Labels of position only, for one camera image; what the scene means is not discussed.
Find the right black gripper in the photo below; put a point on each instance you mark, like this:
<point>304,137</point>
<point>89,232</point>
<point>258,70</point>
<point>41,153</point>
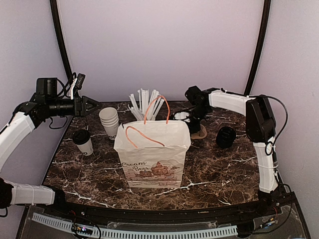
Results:
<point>195,128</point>

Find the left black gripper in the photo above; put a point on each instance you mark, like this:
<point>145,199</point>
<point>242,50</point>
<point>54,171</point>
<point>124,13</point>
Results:
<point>80,108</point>

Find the brown pulp cup carrier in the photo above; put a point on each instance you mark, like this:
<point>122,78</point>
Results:
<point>200,134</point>

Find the black plastic cup lid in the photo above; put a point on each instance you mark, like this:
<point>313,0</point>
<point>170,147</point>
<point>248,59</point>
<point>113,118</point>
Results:
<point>81,137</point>

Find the white paper coffee cup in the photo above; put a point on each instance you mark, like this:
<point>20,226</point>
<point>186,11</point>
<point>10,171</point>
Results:
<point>86,148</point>

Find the white printed paper bag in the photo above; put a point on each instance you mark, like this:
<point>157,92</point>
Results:
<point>152,152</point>

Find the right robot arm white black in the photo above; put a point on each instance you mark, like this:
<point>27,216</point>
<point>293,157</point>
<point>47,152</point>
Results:
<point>260,125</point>

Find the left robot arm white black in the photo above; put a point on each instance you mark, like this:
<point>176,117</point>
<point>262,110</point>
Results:
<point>45,103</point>

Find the stack of white paper cups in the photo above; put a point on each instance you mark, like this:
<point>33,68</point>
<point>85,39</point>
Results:
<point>110,121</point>

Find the stack of black lids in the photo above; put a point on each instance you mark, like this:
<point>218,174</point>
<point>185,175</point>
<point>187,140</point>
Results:
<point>225,137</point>

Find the bundle of white wrapped straws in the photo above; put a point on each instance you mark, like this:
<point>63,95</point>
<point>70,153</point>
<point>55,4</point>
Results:
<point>147,105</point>

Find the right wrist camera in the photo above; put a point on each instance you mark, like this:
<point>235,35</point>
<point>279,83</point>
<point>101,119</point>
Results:
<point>183,116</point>

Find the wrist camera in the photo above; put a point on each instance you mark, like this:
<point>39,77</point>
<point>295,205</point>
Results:
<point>183,116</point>
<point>76,85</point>

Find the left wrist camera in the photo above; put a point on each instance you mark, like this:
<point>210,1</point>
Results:
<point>76,85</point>

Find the left black frame post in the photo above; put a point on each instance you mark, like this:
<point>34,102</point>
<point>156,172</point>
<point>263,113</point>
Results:
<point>60,39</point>

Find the black frame post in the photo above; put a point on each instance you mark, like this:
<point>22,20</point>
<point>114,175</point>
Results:
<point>60,39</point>
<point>259,46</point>

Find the white slotted cable duct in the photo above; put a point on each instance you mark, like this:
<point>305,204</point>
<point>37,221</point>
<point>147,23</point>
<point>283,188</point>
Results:
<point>134,231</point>

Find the right black frame post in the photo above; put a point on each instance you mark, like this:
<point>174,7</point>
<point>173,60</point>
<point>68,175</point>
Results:
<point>259,46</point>

